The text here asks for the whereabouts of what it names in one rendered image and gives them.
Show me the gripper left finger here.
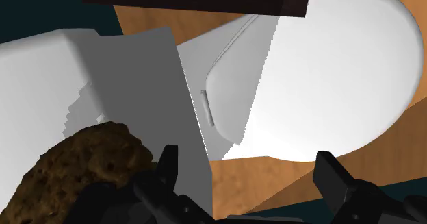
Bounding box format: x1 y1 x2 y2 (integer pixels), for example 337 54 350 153
133 144 214 224

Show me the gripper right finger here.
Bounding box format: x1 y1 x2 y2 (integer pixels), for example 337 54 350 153
312 151 427 224

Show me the brown rough lump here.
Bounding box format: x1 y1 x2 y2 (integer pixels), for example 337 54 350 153
0 121 157 224

